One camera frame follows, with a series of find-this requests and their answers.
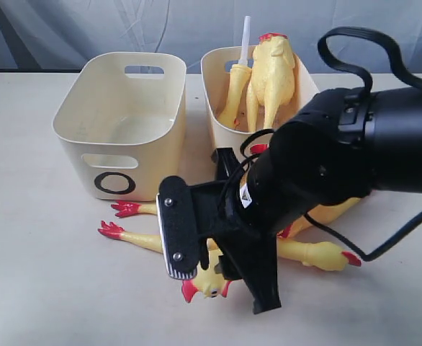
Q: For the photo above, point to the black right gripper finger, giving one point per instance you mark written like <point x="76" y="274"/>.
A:
<point x="225" y="162"/>
<point x="250" y="256"/>

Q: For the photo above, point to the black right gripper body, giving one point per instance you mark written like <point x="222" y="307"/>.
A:
<point x="262" y="194"/>

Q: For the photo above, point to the yellow rubber chicken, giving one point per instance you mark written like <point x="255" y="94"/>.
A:
<point x="207" y="281"/>

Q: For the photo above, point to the chicken head neck white tube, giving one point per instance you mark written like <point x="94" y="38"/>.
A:
<point x="239" y="75"/>

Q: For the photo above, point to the headless yellow rubber chicken body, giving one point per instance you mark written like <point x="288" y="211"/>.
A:
<point x="272" y="80"/>

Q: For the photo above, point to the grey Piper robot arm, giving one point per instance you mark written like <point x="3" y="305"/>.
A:
<point x="342" y="144"/>

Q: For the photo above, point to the yellow rubber chicken underneath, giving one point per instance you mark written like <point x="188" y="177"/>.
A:
<point x="126" y="209"/>

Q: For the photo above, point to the cream bin marked X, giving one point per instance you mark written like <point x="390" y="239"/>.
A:
<point x="215" y="81"/>

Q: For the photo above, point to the cream bin marked O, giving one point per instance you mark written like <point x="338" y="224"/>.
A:
<point x="122" y="123"/>

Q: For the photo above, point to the blue backdrop cloth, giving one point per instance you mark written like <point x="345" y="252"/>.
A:
<point x="64" y="35"/>

